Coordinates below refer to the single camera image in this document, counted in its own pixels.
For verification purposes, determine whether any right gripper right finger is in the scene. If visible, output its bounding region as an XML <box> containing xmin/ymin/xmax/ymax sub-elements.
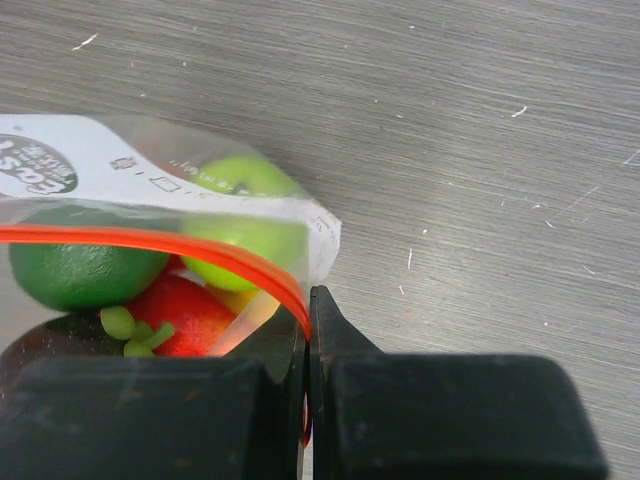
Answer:
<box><xmin>309</xmin><ymin>286</ymin><xmax>608</xmax><ymax>479</ymax></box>

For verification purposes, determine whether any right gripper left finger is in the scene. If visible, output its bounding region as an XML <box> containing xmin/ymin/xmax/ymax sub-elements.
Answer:
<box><xmin>1</xmin><ymin>308</ymin><xmax>306</xmax><ymax>479</ymax></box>

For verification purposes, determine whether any red yellow toy mango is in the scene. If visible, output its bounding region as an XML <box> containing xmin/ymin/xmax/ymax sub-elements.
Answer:
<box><xmin>126</xmin><ymin>274</ymin><xmax>237</xmax><ymax>356</ymax></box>

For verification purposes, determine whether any light green toy apple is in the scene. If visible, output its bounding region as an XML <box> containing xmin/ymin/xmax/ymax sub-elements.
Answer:
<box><xmin>182</xmin><ymin>156</ymin><xmax>308</xmax><ymax>292</ymax></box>

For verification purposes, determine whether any dark brown toy fruit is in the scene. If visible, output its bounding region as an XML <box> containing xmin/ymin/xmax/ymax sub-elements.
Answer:
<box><xmin>0</xmin><ymin>312</ymin><xmax>176</xmax><ymax>374</ymax></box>

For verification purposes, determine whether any dark green toy avocado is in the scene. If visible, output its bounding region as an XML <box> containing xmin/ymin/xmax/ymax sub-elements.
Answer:
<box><xmin>8</xmin><ymin>203</ymin><xmax>178</xmax><ymax>311</ymax></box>

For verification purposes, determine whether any clear zip top bag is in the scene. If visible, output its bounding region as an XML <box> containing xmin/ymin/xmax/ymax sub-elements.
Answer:
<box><xmin>0</xmin><ymin>113</ymin><xmax>344</xmax><ymax>451</ymax></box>

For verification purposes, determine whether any yellow toy pear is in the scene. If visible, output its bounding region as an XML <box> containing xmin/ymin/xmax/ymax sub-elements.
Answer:
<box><xmin>205</xmin><ymin>285</ymin><xmax>280</xmax><ymax>323</ymax></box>

